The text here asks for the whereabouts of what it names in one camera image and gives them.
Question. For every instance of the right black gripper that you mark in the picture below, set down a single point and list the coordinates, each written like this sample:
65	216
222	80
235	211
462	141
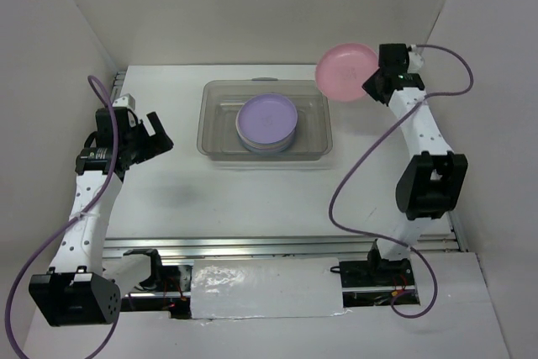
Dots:
369	87

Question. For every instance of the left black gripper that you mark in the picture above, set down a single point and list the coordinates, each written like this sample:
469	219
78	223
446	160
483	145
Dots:
160	142

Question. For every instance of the pink plastic plate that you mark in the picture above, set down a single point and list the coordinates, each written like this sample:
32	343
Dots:
342	71

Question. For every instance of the purple plastic plate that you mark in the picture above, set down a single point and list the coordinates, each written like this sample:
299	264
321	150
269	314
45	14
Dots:
267	119

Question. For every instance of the cream plastic plate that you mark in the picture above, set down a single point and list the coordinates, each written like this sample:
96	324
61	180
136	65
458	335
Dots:
248	145

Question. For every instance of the white watermelon pattern plate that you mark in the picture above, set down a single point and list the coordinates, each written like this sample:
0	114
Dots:
290	147

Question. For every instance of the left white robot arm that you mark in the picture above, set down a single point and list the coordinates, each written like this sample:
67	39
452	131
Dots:
78	289

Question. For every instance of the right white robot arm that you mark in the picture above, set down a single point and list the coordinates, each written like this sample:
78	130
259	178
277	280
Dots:
432	181

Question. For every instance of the clear plastic bin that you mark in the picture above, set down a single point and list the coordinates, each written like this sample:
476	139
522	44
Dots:
218	137

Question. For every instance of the white front cover panel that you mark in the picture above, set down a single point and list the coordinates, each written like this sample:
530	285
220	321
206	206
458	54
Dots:
265	288

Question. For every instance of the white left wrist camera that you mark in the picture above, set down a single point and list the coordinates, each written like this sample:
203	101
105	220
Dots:
125	101

